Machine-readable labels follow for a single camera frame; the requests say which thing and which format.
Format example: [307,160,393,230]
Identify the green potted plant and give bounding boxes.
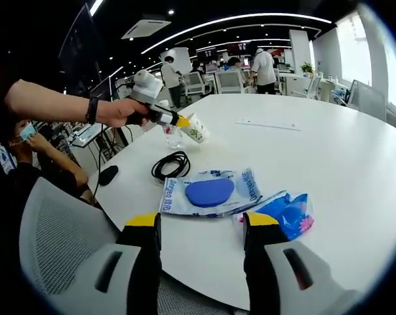
[299,62,316,78]

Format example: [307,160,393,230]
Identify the grey mesh office chair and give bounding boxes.
[19,177,251,315]

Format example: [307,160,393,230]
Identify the white office chair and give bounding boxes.
[181,72,212,96]
[215,70,248,95]

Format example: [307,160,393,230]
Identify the black wristband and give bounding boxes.
[85,97,100,125]

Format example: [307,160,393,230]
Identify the white paper cup green print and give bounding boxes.
[179,112,211,145]

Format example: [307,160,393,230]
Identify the black computer mouse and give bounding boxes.
[98,165,119,186]

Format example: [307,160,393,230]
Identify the person's left hand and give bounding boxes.
[96,96,153,128]

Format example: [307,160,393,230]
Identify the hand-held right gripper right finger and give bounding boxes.
[242,211,359,315]

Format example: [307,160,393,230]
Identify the clear plastic bottle red label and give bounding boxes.
[164,123,187,150]

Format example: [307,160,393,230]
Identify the white round table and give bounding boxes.
[88,93,396,311]

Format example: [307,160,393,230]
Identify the white table power strip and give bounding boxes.
[235,118,303,133]

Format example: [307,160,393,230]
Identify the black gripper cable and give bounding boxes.
[93,121,135,198]

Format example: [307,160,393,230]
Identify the ceiling air vent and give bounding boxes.
[121,18,172,41]

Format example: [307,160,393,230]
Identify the blue tissue packet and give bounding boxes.
[231,189,317,243]

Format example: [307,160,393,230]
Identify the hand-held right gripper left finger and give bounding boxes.
[63,211,163,315]

